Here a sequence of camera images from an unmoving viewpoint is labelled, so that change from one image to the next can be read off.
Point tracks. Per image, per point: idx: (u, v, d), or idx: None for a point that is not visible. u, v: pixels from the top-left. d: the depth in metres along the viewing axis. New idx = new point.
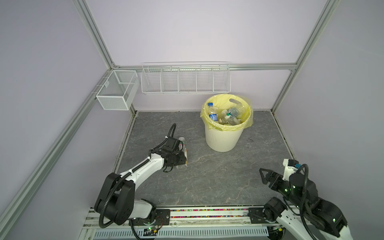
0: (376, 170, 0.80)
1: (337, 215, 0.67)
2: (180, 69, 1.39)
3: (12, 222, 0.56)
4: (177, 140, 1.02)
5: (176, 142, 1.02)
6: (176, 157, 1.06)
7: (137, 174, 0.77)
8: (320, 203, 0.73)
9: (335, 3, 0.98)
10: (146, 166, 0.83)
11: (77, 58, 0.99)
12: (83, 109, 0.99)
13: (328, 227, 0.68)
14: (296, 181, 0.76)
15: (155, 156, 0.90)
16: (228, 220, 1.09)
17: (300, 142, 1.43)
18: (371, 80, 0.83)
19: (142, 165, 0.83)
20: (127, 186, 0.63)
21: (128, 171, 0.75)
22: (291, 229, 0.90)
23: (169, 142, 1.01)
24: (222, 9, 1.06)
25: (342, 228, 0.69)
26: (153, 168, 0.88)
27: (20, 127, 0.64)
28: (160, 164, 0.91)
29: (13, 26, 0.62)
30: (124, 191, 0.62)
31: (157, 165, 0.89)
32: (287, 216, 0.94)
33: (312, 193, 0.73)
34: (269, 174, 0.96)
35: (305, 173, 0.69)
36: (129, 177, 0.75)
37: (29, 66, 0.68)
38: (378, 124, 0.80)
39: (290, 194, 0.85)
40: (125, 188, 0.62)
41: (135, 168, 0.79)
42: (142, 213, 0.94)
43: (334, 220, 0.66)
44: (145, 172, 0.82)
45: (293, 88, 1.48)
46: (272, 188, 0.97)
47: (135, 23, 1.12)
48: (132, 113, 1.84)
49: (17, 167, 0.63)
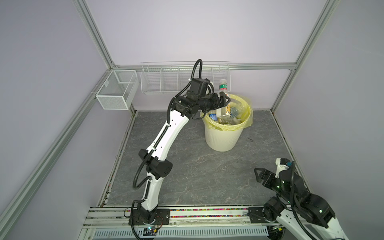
0: (376, 170, 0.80)
1: (324, 208, 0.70)
2: (180, 69, 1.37)
3: (12, 221, 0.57)
4: (203, 82, 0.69)
5: (203, 86, 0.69)
6: (209, 103, 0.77)
7: (161, 148, 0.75)
8: (310, 198, 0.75)
9: (335, 3, 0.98)
10: (168, 134, 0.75)
11: (77, 57, 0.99)
12: (83, 109, 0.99)
13: (316, 220, 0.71)
14: (285, 176, 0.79)
15: (175, 118, 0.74)
16: (228, 220, 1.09)
17: (300, 142, 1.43)
18: (371, 80, 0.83)
19: (163, 135, 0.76)
20: (155, 162, 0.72)
21: (152, 149, 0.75)
22: (291, 228, 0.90)
23: (194, 86, 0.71)
24: (222, 10, 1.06)
25: (329, 220, 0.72)
26: (177, 132, 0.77)
27: (22, 126, 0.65)
28: (184, 121, 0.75)
29: (14, 27, 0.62)
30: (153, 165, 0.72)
31: (179, 127, 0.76)
32: (287, 215, 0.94)
33: (301, 187, 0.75)
34: (262, 172, 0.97)
35: (293, 168, 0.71)
36: (154, 152, 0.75)
37: (29, 66, 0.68)
38: (378, 124, 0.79)
39: (282, 191, 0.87)
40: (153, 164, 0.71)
41: (156, 142, 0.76)
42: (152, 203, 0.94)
43: (320, 212, 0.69)
44: (168, 141, 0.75)
45: (294, 88, 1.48)
46: (266, 186, 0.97)
47: (135, 22, 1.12)
48: (132, 113, 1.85)
49: (18, 167, 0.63)
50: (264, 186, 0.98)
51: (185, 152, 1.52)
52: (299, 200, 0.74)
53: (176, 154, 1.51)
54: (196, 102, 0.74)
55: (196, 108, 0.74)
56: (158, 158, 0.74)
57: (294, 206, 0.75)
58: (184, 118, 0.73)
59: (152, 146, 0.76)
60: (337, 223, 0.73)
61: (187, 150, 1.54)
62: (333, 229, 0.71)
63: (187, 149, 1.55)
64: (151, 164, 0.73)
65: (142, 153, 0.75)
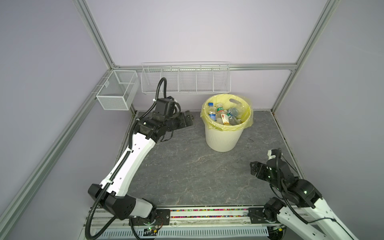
0: (376, 170, 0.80)
1: (309, 189, 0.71)
2: (180, 69, 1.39)
3: (12, 221, 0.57)
4: (169, 102, 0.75)
5: (169, 105, 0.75)
6: (175, 122, 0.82)
7: (119, 180, 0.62)
8: (296, 182, 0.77)
9: (335, 3, 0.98)
10: (129, 162, 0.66)
11: (77, 58, 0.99)
12: (83, 109, 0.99)
13: (302, 203, 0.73)
14: (272, 163, 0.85)
15: (139, 142, 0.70)
16: (228, 220, 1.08)
17: (300, 142, 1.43)
18: (371, 80, 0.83)
19: (123, 163, 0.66)
20: (112, 198, 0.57)
21: (107, 182, 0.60)
22: (291, 225, 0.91)
23: (160, 106, 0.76)
24: (222, 9, 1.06)
25: (315, 201, 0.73)
26: (140, 158, 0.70)
27: (22, 127, 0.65)
28: (149, 144, 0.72)
29: (13, 27, 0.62)
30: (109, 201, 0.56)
31: (143, 151, 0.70)
32: (286, 212, 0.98)
33: (287, 173, 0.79)
34: (254, 164, 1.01)
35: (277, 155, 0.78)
36: (110, 187, 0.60)
37: (30, 66, 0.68)
38: (379, 124, 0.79)
39: (272, 180, 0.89)
40: (110, 200, 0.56)
41: (113, 173, 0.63)
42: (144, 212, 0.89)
43: (305, 193, 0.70)
44: (129, 171, 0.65)
45: (294, 88, 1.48)
46: (259, 178, 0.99)
47: (135, 22, 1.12)
48: (132, 113, 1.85)
49: (18, 168, 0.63)
50: (257, 178, 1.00)
51: (185, 152, 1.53)
52: (285, 185, 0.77)
53: (176, 154, 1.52)
54: (162, 122, 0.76)
55: (163, 128, 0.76)
56: (115, 193, 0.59)
57: (282, 190, 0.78)
58: (149, 141, 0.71)
59: (107, 180, 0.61)
60: (325, 203, 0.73)
61: (187, 151, 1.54)
62: (321, 209, 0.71)
63: (187, 149, 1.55)
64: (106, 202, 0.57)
65: (93, 189, 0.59)
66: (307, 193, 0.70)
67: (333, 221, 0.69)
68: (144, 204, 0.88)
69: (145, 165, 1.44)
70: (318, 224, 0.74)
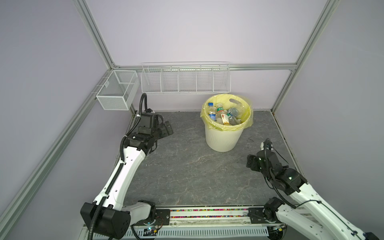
0: (377, 170, 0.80)
1: (294, 175, 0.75)
2: (180, 69, 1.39)
3: (12, 221, 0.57)
4: (152, 116, 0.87)
5: (153, 118, 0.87)
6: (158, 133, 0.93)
7: (114, 192, 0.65)
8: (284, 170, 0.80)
9: (335, 3, 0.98)
10: (123, 173, 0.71)
11: (77, 58, 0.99)
12: (83, 109, 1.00)
13: (289, 190, 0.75)
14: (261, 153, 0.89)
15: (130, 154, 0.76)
16: (228, 219, 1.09)
17: (300, 142, 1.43)
18: (371, 80, 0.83)
19: (118, 176, 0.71)
20: (110, 213, 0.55)
21: (103, 196, 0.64)
22: (290, 220, 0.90)
23: (145, 121, 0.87)
24: (222, 9, 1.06)
25: (300, 185, 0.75)
26: (133, 169, 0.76)
27: (21, 127, 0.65)
28: (141, 156, 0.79)
29: (13, 27, 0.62)
30: (107, 218, 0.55)
31: (135, 162, 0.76)
32: (284, 209, 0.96)
33: (275, 162, 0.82)
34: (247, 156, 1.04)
35: (265, 143, 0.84)
36: (106, 201, 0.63)
37: (29, 66, 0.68)
38: (379, 124, 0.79)
39: (262, 170, 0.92)
40: (107, 215, 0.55)
41: (108, 187, 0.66)
42: (142, 214, 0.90)
43: (290, 179, 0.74)
44: (124, 183, 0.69)
45: (293, 88, 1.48)
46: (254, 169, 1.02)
47: (135, 23, 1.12)
48: (132, 113, 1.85)
49: (18, 168, 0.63)
50: (253, 169, 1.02)
51: (185, 152, 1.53)
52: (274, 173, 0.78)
53: (176, 154, 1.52)
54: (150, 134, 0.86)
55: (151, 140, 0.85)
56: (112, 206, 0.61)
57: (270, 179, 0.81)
58: (140, 152, 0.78)
59: (102, 194, 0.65)
60: (310, 187, 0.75)
61: (187, 151, 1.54)
62: (306, 192, 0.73)
63: (187, 149, 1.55)
64: (103, 219, 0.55)
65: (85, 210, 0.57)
66: (292, 179, 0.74)
67: (319, 203, 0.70)
68: (141, 208, 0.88)
69: (145, 165, 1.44)
70: (306, 208, 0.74)
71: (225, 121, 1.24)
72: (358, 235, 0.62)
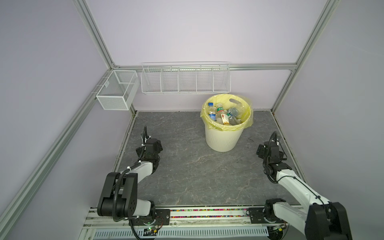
0: (376, 170, 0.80)
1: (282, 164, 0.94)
2: (180, 69, 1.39)
3: (12, 221, 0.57)
4: (153, 145, 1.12)
5: (153, 147, 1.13)
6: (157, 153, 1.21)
7: (134, 171, 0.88)
8: (279, 162, 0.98)
9: (335, 3, 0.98)
10: (141, 167, 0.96)
11: (77, 58, 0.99)
12: (83, 109, 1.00)
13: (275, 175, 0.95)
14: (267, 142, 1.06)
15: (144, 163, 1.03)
16: (228, 220, 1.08)
17: (300, 143, 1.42)
18: (370, 80, 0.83)
19: (138, 166, 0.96)
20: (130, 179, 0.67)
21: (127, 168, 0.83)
22: (281, 209, 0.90)
23: (148, 148, 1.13)
24: (222, 9, 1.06)
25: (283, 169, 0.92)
26: (145, 171, 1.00)
27: (21, 127, 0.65)
28: (150, 167, 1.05)
29: (13, 27, 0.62)
30: (128, 181, 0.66)
31: (148, 168, 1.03)
32: (282, 203, 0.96)
33: (274, 153, 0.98)
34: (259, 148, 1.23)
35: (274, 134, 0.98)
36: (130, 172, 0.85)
37: (28, 66, 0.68)
38: (378, 123, 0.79)
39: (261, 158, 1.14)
40: (129, 179, 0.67)
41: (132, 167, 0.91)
42: (144, 210, 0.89)
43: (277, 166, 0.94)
44: (140, 172, 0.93)
45: (293, 88, 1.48)
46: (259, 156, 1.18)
47: (135, 22, 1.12)
48: (132, 113, 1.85)
49: (17, 168, 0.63)
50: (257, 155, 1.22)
51: (185, 152, 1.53)
52: (269, 160, 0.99)
53: (176, 154, 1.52)
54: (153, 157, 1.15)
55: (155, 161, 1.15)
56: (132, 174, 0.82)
57: (264, 163, 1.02)
58: (149, 165, 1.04)
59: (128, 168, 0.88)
60: (292, 171, 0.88)
61: (187, 151, 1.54)
62: (286, 172, 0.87)
63: (187, 149, 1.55)
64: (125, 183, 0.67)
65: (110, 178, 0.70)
66: (278, 166, 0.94)
67: (293, 178, 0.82)
68: (142, 205, 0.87)
69: None
70: (286, 187, 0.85)
71: (225, 121, 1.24)
72: (321, 199, 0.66)
